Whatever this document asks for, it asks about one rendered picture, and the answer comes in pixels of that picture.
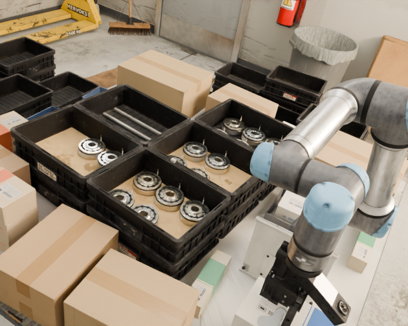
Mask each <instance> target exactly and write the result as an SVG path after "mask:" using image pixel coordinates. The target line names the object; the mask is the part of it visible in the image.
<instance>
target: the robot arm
mask: <svg viewBox="0 0 408 326"><path fill-rule="evenodd" d="M350 122H357V123H360V124H363V125H366V126H369V127H371V128H370V135H371V137H372V139H373V140H374V143H373V146H372V151H371V154H370V158H369V162H368V166H367V171H365V170H364V169H363V168H361V167H360V166H358V165H356V164H353V163H344V164H340V165H338V166H336V167H333V166H330V165H328V164H325V163H322V162H319V161H317V160H314V158H315V157H316V156H317V155H318V153H319V152H320V151H321V150H322V149H323V147H324V146H325V145H327V143H328V142H329V141H330V140H331V139H332V137H333V136H334V135H335V134H336V133H337V132H338V130H340V128H341V127H342V126H343V125H346V124H349V123H350ZM407 150H408V88H407V87H402V86H399V85H395V84H392V83H387V82H385V81H380V80H377V79H374V78H356V79H352V80H347V81H344V82H342V83H339V84H337V85H335V86H333V87H331V88H330V89H329V90H327V91H326V92H325V93H324V94H323V95H322V97H321V99H320V102H319V105H318V106H317V107H316V108H315V109H314V110H313V111H312V112H311V113H310V114H309V115H308V116H307V117H306V118H305V119H304V120H303V121H302V122H301V123H300V124H299V125H298V126H297V127H295V128H294V129H293V130H292V131H291V132H290V133H289V134H288V135H287V136H286V137H285V138H284V139H283V140H282V141H281V142H280V143H279V144H278V145H277V146H276V145H274V144H273V143H272V144H270V143H268V142H262V143H261V144H259V145H258V147H257V148H256V149H255V152H254V153H253V156H252V158H251V164H250V170H251V173H252V175H253V176H255V177H257V178H259V179H261V180H263V181H265V182H266V183H270V184H273V185H275V186H278V187H280V188H282V189H285V190H287V191H290V192H292V193H294V194H297V195H299V196H301V197H304V198H306V199H305V201H304V205H303V209H302V212H301V214H300V215H299V216H298V217H297V218H296V219H295V221H294V222H293V223H292V224H291V225H290V226H289V228H288V230H290V231H292V232H293V235H292V237H291V240H290V242H287V241H283V243H282V244H281V246H280V248H279V249H278V250H277V253H276V255H275V257H276V259H275V262H274V264H273V266H272V268H271V270H270V271H269V274H268V275H267V276H266V278H265V281H264V284H263V286H262V289H261V291H260V294H259V295H261V296H262V297H264V298H266V299H268V301H270V302H272V303H274V304H275V305H278V303H279V304H281V305H283V306H285V307H289V309H288V311H287V310H286V309H285V308H283V307H279V308H277V309H276V310H275V312H274V313H273V315H272V316H260V317H259V318H258V321H257V323H258V325H259V326H290V325H291V323H292V321H293V319H294V317H295V315H296V313H297V312H300V310H301V308H302V306H303V304H304V302H305V300H306V298H307V296H308V295H309V296H310V297H311V299H312V300H314V302H315V303H316V304H317V306H318V307H319V308H320V309H321V310H322V311H323V313H324V314H325V315H326V317H327V318H328V319H329V320H330V321H331V322H332V323H333V325H334V326H337V325H341V324H344V323H346V321H347V319H348V317H349V314H350V311H351V307H350V305H349V304H348V303H347V302H346V301H345V299H344V298H343V297H342V296H341V295H340V293H338V291H337V290H336V289H335V287H334V286H333V285H332V284H331V283H330V282H329V280H328V279H327V278H326V276H325V275H324V274H323V270H324V268H326V266H327V264H328V262H329V260H330V258H331V256H332V254H333V252H334V250H335V248H336V246H337V244H338V242H339V240H340V238H341V236H342V234H343V232H344V230H345V228H346V226H350V227H352V228H355V229H356V230H359V231H361V232H364V233H366V234H368V235H369V236H373V237H377V238H379V239H380V238H383V237H384V236H385V235H386V233H387V232H388V230H389V228H390V227H391V224H392V223H393V221H394V219H395V217H396V215H397V213H398V210H399V207H397V206H396V205H395V204H394V198H393V196H392V194H393V191H394V188H395V185H396V182H397V180H398V176H399V174H400V170H401V168H402V164H403V161H404V158H405V156H406V153H407ZM272 271H273V272H272ZM284 315H285V317H284V319H283V321H282V323H281V324H280V322H281V320H282V318H283V316H284Z"/></svg>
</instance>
